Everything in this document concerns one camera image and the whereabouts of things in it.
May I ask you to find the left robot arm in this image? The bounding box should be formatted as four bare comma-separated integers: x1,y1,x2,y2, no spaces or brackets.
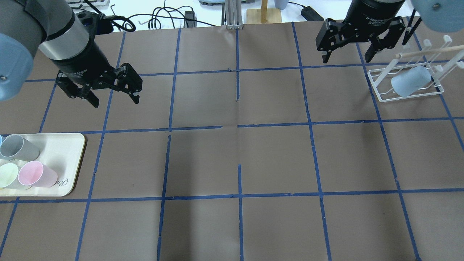
0,0,143,108

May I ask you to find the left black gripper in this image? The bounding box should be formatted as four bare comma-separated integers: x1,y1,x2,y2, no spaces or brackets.
53,44,143,108

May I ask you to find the black power adapter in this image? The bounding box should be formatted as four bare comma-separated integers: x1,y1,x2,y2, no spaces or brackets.
301,6,324,21

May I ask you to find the cream white cup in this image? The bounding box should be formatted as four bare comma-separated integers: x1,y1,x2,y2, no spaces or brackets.
0,162,31,190

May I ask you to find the aluminium frame post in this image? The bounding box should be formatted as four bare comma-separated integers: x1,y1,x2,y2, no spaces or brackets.
224,0,243,30

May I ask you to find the light blue cup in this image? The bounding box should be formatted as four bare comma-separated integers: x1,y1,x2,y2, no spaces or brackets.
391,66,431,98

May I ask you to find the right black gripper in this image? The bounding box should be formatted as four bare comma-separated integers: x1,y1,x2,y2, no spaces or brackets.
315,0,406,64

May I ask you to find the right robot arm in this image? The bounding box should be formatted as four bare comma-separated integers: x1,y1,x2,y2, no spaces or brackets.
315,0,464,64

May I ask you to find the wooden mug tree stand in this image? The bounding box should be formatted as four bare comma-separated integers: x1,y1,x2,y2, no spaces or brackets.
245,0,282,24

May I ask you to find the cream serving tray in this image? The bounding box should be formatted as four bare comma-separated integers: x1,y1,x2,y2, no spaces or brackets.
0,133,86,197

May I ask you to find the white wire cup rack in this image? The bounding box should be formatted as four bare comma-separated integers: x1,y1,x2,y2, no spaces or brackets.
368,35,464,102

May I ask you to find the grey cup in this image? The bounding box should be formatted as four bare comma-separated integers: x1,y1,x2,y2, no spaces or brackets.
0,135,40,161

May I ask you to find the pink cup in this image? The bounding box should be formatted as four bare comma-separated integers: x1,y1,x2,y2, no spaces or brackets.
18,161,58,188

